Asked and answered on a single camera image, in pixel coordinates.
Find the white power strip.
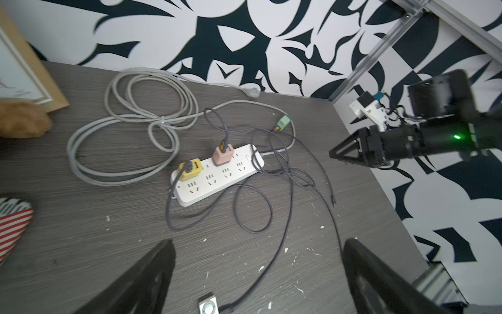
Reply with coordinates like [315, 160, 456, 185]
[173, 144, 265, 207]

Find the dark usb cable pink charger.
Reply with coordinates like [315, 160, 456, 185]
[203, 107, 344, 260]

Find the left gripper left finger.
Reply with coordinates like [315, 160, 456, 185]
[76, 239, 176, 313]

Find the dark usb cable yellow charger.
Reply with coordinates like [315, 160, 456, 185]
[165, 162, 294, 313]

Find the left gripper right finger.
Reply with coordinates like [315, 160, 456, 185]
[342, 239, 447, 313]

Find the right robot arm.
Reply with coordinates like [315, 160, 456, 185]
[329, 69, 501, 168]

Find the tan teddy bear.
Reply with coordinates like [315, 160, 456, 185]
[1, 99, 52, 139]

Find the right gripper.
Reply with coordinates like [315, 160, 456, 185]
[329, 126, 391, 168]

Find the dark usb cable green charger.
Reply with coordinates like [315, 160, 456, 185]
[250, 127, 337, 209]

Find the framed plant picture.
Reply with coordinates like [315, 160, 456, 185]
[1, 9, 69, 113]

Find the grey power strip cord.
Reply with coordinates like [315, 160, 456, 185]
[66, 67, 297, 187]

